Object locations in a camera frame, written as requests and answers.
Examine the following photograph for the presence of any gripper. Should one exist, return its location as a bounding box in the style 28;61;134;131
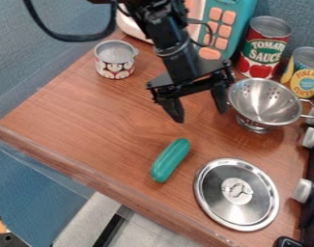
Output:
144;38;237;124

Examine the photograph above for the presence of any silver colander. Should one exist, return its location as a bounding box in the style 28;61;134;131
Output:
226;77;314;134

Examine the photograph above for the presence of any green toy cucumber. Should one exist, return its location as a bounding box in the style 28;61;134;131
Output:
150;138;193;184

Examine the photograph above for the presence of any red tomato can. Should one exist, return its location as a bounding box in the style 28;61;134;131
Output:
236;15;294;80

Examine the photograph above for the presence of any white mushroom can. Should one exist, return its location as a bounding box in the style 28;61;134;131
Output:
93;39;140;80

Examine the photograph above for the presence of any silver lid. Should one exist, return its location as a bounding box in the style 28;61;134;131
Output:
192;157;282;233

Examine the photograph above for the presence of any yellow pineapple can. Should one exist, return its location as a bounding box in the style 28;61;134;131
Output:
278;46;314;99

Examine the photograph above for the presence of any toy stove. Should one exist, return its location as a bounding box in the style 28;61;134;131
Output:
272;105;314;247

